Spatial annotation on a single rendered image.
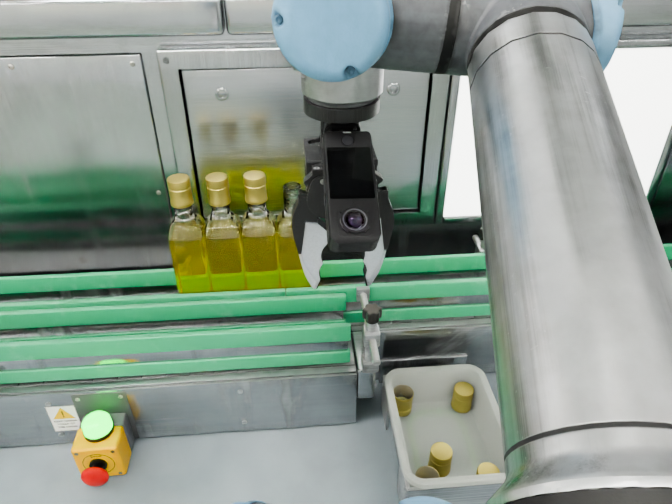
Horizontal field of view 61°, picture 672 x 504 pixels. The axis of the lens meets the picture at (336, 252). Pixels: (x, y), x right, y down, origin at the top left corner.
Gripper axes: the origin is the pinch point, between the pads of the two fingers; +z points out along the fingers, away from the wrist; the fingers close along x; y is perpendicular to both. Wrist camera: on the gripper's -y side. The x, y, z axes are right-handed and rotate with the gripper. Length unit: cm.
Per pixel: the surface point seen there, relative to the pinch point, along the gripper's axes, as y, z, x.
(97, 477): 5, 38, 36
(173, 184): 28.5, 2.1, 22.6
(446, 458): 2.2, 36.6, -16.3
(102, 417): 11.3, 32.7, 35.8
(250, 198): 28.7, 5.2, 11.4
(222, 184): 28.7, 2.5, 15.4
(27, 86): 46, -8, 47
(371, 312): 14.1, 17.1, -5.8
